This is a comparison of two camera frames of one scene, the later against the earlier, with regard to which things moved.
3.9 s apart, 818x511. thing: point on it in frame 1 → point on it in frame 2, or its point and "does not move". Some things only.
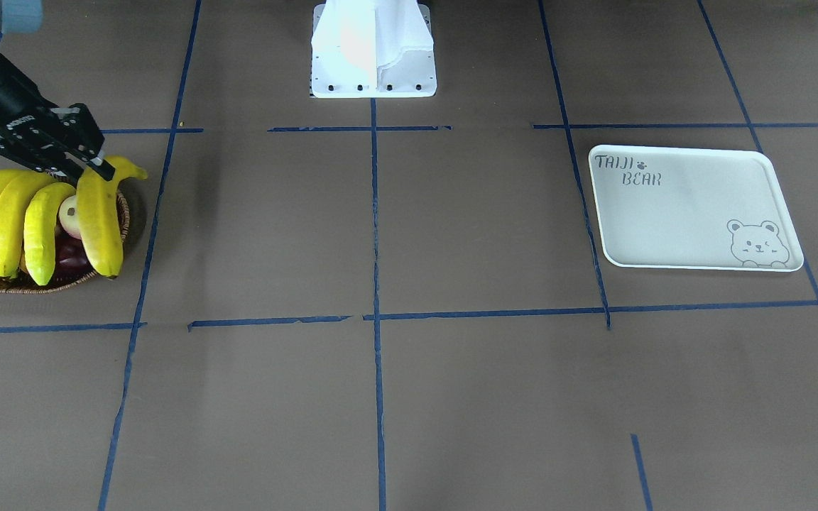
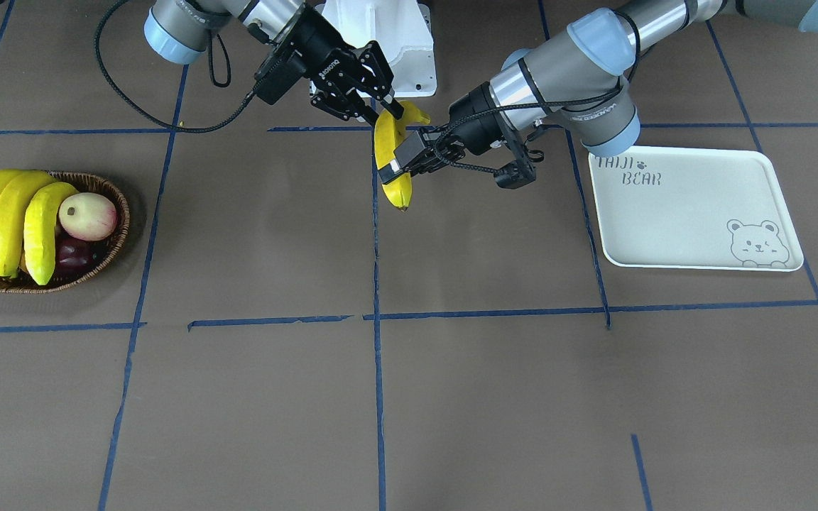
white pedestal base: [372, 48] does not move
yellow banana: [98, 205] → [388, 133]
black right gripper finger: [105, 170] → [395, 107]
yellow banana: [40, 228] does not move
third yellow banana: [8, 225] does not move
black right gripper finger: [66, 169] → [368, 113]
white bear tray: [692, 209] does not move
